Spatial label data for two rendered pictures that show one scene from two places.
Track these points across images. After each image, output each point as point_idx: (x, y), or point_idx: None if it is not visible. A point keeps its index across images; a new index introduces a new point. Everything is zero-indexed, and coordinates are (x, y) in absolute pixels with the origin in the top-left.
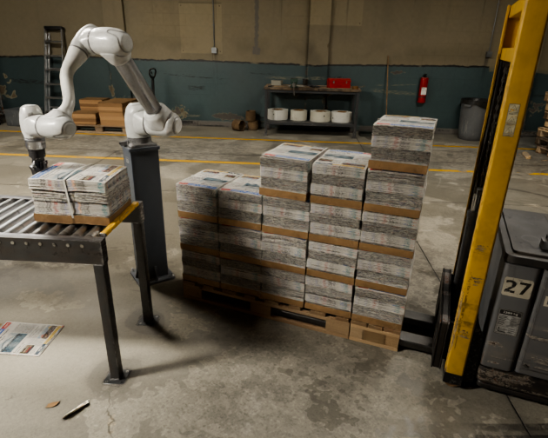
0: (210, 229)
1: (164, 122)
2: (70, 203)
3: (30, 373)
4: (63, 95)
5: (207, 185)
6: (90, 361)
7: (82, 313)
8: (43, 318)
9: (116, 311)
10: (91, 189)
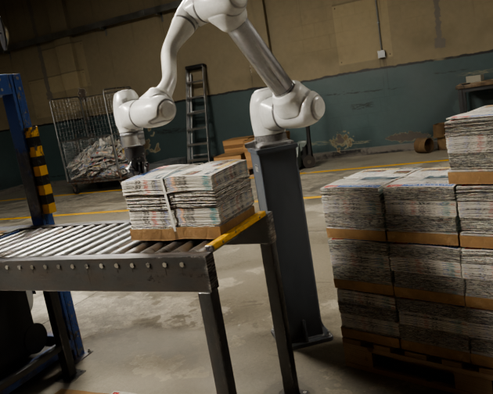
0: (377, 252)
1: (300, 103)
2: (171, 211)
3: None
4: (163, 72)
5: (366, 184)
6: None
7: (204, 384)
8: (156, 388)
9: (248, 383)
10: (195, 186)
